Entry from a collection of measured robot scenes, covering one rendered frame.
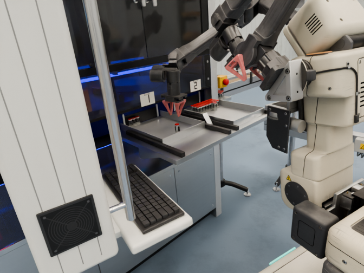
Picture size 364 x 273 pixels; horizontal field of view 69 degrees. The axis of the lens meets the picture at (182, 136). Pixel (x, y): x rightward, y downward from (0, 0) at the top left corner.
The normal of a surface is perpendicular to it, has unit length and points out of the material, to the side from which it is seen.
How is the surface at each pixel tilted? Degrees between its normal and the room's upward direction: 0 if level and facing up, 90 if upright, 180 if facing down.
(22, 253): 90
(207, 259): 0
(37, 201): 90
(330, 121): 90
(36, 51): 90
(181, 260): 0
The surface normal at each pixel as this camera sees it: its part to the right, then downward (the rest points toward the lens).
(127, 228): -0.08, -0.92
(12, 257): 0.68, 0.22
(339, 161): 0.47, 0.16
